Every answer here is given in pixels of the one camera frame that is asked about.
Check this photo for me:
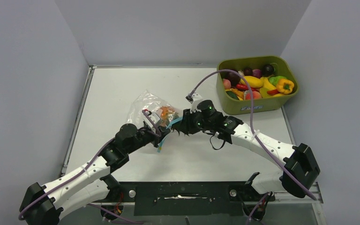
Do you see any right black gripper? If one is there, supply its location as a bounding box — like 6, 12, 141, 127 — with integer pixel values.
179, 107, 214, 134

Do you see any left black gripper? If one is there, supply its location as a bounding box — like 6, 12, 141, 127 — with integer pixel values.
126, 125, 171, 155

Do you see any clear zip top bag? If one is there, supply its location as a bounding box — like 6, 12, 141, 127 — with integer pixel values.
127, 90, 184, 154

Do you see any toy pineapple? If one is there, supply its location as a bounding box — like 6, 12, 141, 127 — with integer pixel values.
156, 106, 179, 127

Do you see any dark red toy apple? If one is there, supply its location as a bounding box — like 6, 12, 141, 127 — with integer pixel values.
226, 71, 241, 87

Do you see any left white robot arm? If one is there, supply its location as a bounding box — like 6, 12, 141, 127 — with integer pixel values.
18, 123, 171, 225

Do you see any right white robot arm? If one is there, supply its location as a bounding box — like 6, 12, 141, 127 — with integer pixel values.
173, 100, 321, 200

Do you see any small pink toy peach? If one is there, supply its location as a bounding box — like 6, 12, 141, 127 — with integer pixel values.
222, 79, 232, 90

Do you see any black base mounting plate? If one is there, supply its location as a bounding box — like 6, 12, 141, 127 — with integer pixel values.
98, 181, 263, 216

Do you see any red toy chili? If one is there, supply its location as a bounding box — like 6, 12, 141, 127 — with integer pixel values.
235, 83, 249, 91

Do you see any olive green plastic bin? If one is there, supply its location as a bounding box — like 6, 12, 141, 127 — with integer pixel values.
217, 56, 299, 115

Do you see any yellow toy mango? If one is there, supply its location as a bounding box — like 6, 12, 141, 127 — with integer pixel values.
243, 76, 263, 89

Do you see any purple toy onion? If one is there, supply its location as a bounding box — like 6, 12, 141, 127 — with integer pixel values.
252, 69, 262, 79

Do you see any yellow toy banana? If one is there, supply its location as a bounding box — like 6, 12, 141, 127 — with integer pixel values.
259, 77, 284, 98

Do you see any dark purple toy plum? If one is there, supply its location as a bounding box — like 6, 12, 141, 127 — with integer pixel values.
261, 64, 275, 77

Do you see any green toy pepper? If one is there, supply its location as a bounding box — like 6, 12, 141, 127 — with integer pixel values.
268, 76, 287, 86

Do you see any yellow toy bell pepper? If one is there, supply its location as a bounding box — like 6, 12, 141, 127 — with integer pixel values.
276, 79, 295, 95

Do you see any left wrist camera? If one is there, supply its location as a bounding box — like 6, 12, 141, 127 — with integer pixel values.
142, 109, 161, 128

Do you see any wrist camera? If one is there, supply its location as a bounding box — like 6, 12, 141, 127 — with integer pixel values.
142, 109, 161, 128
186, 92, 204, 113

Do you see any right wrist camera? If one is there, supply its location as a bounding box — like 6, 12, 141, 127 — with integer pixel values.
186, 92, 204, 113

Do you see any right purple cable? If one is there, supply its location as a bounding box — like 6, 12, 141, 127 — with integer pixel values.
187, 69, 317, 225

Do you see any purple cable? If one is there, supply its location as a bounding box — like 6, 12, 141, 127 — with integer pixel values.
18, 109, 162, 225
187, 69, 317, 225

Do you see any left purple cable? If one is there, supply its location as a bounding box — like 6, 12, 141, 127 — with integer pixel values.
18, 109, 162, 225

